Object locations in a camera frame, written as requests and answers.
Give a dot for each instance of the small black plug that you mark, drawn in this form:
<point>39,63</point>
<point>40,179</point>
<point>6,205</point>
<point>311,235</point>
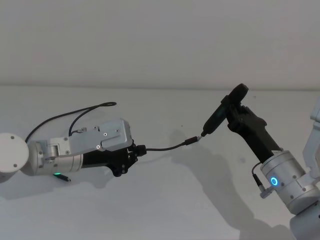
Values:
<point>62,178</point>

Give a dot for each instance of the white table cloth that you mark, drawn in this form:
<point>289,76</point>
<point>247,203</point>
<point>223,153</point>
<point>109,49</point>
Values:
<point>160,200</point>

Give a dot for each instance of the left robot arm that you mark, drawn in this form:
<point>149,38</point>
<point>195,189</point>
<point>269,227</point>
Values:
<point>62,147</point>

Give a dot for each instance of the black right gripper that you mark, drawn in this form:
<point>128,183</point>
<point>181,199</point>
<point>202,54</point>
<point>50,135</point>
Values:
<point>257,135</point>

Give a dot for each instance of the black handheld electric device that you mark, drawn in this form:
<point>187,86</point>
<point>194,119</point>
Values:
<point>220,113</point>

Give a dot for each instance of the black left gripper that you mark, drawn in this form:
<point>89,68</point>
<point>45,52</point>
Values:
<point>100,158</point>

